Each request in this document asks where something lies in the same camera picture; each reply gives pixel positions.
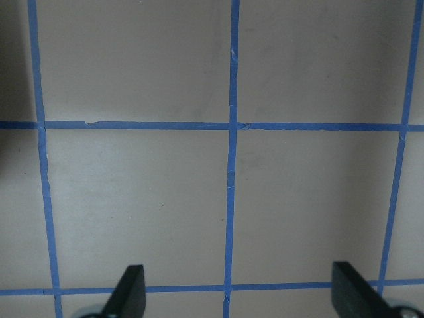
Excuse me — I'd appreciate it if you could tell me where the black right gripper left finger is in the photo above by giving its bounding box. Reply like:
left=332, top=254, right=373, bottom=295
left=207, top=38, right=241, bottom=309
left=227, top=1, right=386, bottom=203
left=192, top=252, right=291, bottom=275
left=100, top=264, right=146, bottom=318

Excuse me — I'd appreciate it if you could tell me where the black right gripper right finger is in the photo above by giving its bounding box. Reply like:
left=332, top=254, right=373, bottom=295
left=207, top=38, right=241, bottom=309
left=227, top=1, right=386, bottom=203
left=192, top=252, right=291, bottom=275
left=332, top=262, right=394, bottom=318

